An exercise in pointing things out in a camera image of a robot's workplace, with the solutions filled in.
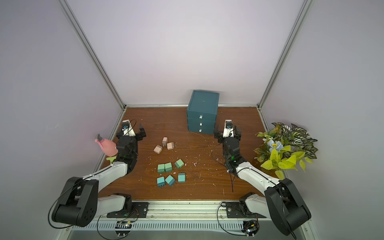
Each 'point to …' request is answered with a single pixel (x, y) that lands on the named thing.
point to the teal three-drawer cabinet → (204, 101)
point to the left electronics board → (123, 228)
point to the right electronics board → (250, 227)
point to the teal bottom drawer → (202, 130)
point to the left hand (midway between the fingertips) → (134, 123)
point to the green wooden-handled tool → (111, 159)
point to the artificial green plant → (284, 147)
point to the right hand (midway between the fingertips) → (228, 123)
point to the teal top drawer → (201, 115)
